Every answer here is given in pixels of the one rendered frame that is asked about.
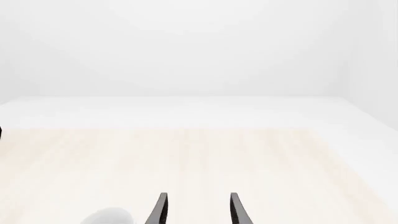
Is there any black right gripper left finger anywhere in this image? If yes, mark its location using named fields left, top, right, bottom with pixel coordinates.
left=144, top=192, right=169, bottom=224

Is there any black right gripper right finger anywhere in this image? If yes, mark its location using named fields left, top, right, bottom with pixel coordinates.
left=230, top=192, right=254, bottom=224

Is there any white mug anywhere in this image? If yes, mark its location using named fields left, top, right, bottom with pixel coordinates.
left=80, top=207, right=135, bottom=224

